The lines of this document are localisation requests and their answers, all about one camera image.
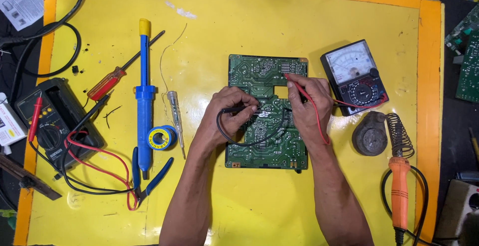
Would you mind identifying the blue solder wire spool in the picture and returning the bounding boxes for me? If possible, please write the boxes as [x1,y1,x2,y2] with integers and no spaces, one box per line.
[147,125,177,151]

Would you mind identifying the soldering iron stand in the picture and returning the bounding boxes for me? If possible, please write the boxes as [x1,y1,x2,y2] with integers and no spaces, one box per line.
[351,111,415,159]

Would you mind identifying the orange soldering iron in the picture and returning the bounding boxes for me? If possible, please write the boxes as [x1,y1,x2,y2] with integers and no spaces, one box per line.
[381,156,431,246]

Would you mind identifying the pile of spare circuit boards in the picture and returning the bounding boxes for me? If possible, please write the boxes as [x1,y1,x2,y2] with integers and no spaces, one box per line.
[444,3,479,104]

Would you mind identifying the small white box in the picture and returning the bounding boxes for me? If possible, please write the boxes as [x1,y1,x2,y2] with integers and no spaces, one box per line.
[0,93,28,155]

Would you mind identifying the green circuit board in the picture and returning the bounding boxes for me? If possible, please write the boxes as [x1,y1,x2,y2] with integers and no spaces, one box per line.
[225,54,309,170]

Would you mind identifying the black wire scrap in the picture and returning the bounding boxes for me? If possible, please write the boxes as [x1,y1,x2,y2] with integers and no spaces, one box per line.
[103,106,122,129]

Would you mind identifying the blue desoldering pump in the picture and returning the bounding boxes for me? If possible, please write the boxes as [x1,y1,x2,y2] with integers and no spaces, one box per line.
[134,18,156,180]

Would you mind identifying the clear tester screwdriver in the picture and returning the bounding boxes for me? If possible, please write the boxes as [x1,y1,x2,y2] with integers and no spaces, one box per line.
[167,91,186,160]

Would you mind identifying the analog multimeter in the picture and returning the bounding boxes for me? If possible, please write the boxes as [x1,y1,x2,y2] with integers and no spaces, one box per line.
[320,39,390,117]

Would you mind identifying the yellow work mat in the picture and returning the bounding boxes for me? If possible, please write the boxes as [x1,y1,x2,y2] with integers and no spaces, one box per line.
[13,0,446,246]

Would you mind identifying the blue handled pliers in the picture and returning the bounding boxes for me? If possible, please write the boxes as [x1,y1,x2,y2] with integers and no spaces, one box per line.
[131,146,174,207]

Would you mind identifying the person's left hand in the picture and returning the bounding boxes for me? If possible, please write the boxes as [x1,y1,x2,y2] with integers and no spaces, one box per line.
[195,86,259,147]

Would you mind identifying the black digital multimeter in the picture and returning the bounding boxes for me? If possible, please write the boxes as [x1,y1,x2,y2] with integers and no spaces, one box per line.
[14,78,105,170]

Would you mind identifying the red digital multimeter probe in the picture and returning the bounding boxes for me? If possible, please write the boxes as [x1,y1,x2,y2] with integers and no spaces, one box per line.
[27,96,139,212]

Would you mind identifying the red handled screwdriver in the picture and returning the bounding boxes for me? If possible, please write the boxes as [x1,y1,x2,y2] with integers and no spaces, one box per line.
[87,30,166,101]

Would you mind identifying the thin solder wire strand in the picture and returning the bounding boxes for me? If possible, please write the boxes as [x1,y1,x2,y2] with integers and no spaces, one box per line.
[160,23,188,116]

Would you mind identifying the person's right hand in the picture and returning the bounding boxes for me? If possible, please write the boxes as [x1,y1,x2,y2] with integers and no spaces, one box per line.
[286,73,334,145]

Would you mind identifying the black power cable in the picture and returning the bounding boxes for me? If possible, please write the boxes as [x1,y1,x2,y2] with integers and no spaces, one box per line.
[0,0,87,104]

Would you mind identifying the printed paper sheet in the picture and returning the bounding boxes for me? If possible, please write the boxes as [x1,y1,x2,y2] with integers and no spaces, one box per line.
[0,0,45,32]

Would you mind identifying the grey power strip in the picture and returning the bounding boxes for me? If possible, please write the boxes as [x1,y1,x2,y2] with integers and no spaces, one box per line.
[434,179,479,246]

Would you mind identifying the black digital multimeter probe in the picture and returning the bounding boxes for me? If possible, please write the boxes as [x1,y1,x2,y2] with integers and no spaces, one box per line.
[28,91,135,196]

